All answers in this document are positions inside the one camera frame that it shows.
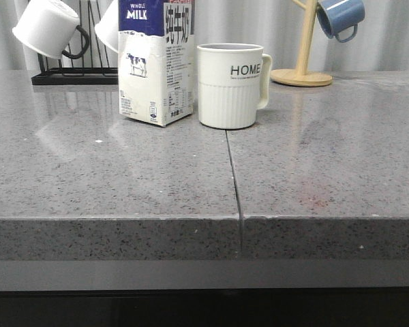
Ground blue mug on stand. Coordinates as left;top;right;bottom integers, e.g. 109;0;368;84
317;0;365;43

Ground wooden mug tree stand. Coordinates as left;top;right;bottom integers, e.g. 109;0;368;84
270;0;333;87

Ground white mug black handle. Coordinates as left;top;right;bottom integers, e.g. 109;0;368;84
12;0;91;60
95;1;119;53

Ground cream HOME ribbed mug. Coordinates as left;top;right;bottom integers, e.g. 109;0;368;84
197;43;273;129

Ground black wire mug rack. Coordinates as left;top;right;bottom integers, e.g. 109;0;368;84
31;1;117;85

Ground white blue milk carton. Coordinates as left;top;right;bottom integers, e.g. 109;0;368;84
118;1;195;127

